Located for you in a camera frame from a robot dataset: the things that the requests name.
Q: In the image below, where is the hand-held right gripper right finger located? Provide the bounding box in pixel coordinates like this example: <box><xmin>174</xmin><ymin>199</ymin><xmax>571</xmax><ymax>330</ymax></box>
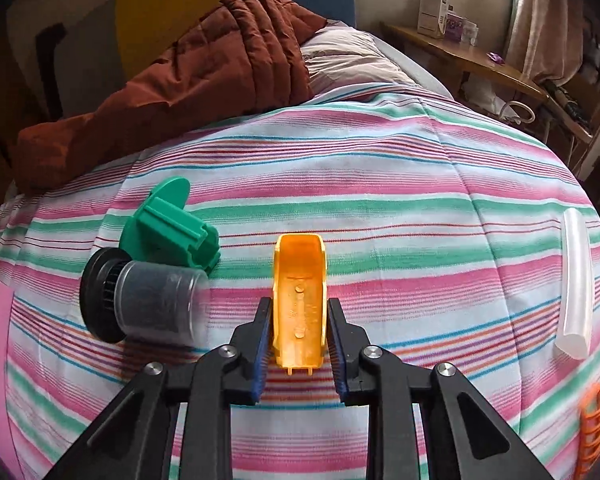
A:
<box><xmin>327</xmin><ymin>297</ymin><xmax>551</xmax><ymax>480</ymax></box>

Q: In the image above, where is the brown quilt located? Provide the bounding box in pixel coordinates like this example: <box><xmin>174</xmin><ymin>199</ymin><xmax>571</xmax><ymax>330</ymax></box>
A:
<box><xmin>12</xmin><ymin>0</ymin><xmax>328</xmax><ymax>193</ymax></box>

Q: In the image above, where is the pale pillow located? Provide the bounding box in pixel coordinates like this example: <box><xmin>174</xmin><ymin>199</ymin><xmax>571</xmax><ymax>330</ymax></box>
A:
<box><xmin>300</xmin><ymin>27</ymin><xmax>453</xmax><ymax>101</ymax></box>

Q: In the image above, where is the purple box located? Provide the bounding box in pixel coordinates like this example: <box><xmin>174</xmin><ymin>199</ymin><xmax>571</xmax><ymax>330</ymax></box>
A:
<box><xmin>445</xmin><ymin>12</ymin><xmax>466</xmax><ymax>41</ymax></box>

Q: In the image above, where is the grey yellow blue headboard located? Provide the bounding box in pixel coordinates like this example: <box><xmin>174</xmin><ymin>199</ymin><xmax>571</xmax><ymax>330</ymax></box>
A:
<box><xmin>5</xmin><ymin>0</ymin><xmax>356</xmax><ymax>111</ymax></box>

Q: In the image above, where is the wooden desk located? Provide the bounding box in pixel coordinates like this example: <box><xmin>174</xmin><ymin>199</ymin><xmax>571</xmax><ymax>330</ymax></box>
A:
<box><xmin>380</xmin><ymin>22</ymin><xmax>548</xmax><ymax>106</ymax></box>

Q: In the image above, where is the green plastic piece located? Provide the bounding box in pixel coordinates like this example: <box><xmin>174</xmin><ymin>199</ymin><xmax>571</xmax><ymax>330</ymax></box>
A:
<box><xmin>117</xmin><ymin>176</ymin><xmax>222</xmax><ymax>275</ymax></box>

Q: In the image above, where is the white carton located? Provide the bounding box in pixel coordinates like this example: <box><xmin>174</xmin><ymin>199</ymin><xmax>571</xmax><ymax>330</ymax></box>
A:
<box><xmin>417</xmin><ymin>0</ymin><xmax>453</xmax><ymax>40</ymax></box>

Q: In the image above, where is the translucent plastic tube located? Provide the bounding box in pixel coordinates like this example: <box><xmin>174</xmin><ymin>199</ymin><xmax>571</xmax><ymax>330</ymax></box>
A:
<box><xmin>552</xmin><ymin>207</ymin><xmax>593</xmax><ymax>361</ymax></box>

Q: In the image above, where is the long beige curtain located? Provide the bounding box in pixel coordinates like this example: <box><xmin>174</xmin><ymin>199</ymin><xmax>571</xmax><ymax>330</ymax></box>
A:
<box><xmin>502</xmin><ymin>0</ymin><xmax>588</xmax><ymax>86</ymax></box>

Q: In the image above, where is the striped bedsheet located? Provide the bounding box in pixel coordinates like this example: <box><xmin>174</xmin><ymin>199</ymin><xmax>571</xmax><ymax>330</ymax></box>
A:
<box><xmin>0</xmin><ymin>80</ymin><xmax>600</xmax><ymax>480</ymax></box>

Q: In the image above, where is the white cable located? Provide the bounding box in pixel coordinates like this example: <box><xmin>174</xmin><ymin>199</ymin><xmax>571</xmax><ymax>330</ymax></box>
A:
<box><xmin>497</xmin><ymin>100</ymin><xmax>537</xmax><ymax>123</ymax></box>

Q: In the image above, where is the orange comb-shaped piece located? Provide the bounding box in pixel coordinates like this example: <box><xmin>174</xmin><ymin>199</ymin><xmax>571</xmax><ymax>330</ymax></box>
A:
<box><xmin>575</xmin><ymin>382</ymin><xmax>600</xmax><ymax>480</ymax></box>

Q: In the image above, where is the orange plastic shell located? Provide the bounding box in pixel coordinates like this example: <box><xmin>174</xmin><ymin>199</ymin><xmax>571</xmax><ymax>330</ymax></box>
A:
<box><xmin>272</xmin><ymin>233</ymin><xmax>328</xmax><ymax>376</ymax></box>

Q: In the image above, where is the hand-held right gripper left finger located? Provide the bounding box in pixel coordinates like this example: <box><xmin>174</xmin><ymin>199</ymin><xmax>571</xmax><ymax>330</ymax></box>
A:
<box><xmin>44</xmin><ymin>296</ymin><xmax>273</xmax><ymax>480</ymax></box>

